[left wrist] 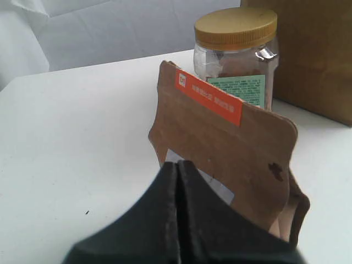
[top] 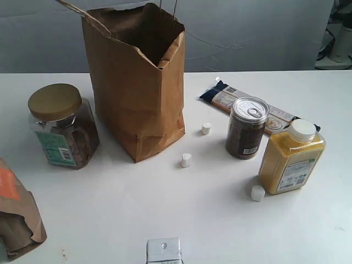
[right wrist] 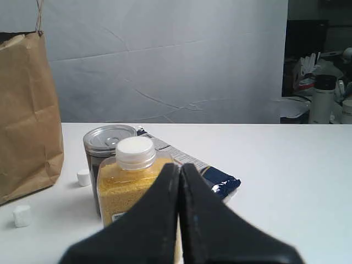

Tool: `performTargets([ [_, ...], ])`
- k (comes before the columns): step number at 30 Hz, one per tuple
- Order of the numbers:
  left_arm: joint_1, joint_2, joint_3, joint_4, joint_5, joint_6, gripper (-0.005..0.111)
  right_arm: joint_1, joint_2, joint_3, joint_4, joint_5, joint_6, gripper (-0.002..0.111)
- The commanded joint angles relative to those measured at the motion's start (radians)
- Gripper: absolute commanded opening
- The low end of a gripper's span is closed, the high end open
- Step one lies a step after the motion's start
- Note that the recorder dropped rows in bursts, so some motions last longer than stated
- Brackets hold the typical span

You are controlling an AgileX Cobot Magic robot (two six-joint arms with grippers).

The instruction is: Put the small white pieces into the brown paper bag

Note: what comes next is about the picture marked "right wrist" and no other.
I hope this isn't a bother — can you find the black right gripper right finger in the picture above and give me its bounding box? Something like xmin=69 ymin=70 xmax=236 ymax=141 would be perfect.
xmin=180 ymin=164 xmax=303 ymax=263

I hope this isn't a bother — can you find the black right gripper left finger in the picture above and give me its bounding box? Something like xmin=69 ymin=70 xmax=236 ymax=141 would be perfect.
xmin=60 ymin=163 xmax=179 ymax=263

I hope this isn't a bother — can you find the yellow grain plastic bottle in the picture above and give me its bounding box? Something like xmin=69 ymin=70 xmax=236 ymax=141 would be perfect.
xmin=97 ymin=136 xmax=180 ymax=263

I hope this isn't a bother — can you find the small white cap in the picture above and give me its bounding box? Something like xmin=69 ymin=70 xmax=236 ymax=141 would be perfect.
xmin=13 ymin=205 xmax=31 ymax=228
xmin=76 ymin=169 xmax=91 ymax=187

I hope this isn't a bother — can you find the dark jar with pull-tab lid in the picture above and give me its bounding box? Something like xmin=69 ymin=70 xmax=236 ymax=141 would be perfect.
xmin=83 ymin=124 xmax=137 ymax=217

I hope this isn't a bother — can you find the tall brown paper bag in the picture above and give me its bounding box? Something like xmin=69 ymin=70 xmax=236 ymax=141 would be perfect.
xmin=1 ymin=1 xmax=64 ymax=205

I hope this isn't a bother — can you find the blue pasta packet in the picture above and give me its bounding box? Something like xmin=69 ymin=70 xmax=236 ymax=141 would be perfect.
xmin=135 ymin=125 xmax=242 ymax=204

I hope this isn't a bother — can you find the white thermos with black lid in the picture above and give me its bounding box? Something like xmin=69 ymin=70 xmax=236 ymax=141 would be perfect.
xmin=309 ymin=74 xmax=337 ymax=124

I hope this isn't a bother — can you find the cardboard box with clutter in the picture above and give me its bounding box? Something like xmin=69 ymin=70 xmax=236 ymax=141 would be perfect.
xmin=292 ymin=52 xmax=321 ymax=96

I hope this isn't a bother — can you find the white container at right edge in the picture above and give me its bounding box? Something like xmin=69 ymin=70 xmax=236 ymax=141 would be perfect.
xmin=341 ymin=99 xmax=352 ymax=124

